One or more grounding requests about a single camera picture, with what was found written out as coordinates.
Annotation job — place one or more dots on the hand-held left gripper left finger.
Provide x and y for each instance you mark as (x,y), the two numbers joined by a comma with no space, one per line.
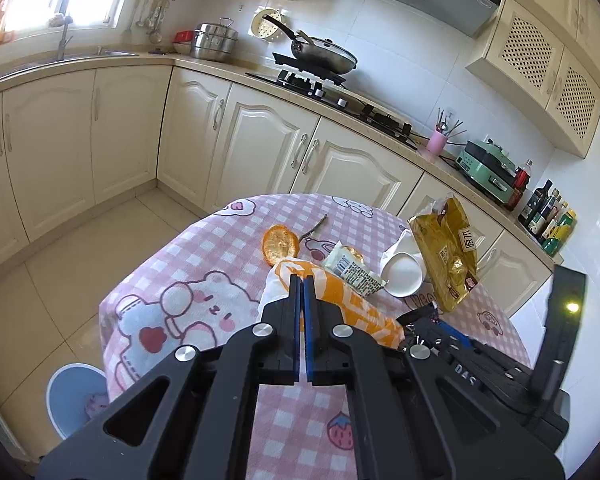
(285,320)

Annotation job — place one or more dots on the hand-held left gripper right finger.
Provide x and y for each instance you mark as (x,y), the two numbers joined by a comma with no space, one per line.
(325,340)

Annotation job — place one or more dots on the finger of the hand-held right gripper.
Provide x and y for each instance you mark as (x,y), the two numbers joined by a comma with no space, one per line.
(452,336)
(420,314)

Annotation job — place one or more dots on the orange and white snack bag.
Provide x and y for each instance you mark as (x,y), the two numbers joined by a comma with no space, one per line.
(350,310)

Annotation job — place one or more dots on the gold snack bag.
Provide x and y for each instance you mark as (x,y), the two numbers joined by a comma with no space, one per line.
(445,250)

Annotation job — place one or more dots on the white wrapper with printed label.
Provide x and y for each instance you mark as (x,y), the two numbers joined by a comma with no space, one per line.
(352,272)

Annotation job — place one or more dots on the round toasted bread slice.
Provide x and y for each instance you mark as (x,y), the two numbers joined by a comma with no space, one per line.
(280,246)

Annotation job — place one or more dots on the dark thin stick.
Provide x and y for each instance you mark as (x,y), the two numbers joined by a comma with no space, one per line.
(315,226)

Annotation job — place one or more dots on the blue trash bin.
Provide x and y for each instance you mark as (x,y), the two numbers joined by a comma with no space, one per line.
(67,395)

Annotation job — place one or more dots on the pink checked bear tablecloth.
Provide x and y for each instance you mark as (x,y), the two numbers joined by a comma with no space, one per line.
(205,240)

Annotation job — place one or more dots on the green yellow-label bottle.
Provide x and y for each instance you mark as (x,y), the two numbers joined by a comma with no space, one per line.
(559,235)

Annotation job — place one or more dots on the dark soy sauce bottle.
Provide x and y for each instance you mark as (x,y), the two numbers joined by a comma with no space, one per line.
(545,220)

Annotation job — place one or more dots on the dark green glass bottle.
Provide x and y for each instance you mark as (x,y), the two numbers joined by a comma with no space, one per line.
(535,205)

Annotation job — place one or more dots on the green electric grill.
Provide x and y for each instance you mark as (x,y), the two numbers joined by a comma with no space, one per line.
(485,172)

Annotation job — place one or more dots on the pink utensil holder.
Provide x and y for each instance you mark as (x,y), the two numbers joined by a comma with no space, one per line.
(436,142)

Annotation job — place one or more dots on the black glass gas stove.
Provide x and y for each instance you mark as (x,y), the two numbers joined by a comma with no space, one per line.
(340,102)

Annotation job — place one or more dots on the cream base cabinets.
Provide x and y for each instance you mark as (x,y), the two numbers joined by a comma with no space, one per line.
(130,125)

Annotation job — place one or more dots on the large lattice door cabinet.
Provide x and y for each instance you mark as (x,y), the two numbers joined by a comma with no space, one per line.
(540,75)

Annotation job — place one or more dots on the steel wok with lid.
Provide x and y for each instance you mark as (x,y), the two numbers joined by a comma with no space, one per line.
(325,55)

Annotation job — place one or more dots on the steel steamer pot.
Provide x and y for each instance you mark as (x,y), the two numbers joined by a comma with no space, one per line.
(212,42)

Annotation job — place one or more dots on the white bowl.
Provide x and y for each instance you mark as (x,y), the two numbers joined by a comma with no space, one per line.
(182,48)

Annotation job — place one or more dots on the cream perforated colander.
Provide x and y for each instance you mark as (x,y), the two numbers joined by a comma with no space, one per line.
(267,22)

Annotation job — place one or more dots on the red container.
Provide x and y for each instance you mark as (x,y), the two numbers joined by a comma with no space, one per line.
(184,36)

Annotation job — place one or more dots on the steel kitchen sink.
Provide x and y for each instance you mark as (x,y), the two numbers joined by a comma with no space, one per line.
(80,57)

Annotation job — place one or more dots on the steel sink faucet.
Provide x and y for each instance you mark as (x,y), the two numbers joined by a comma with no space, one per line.
(62,40)

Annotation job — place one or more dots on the pink cloth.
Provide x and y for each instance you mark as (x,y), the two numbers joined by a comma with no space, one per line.
(56,20)

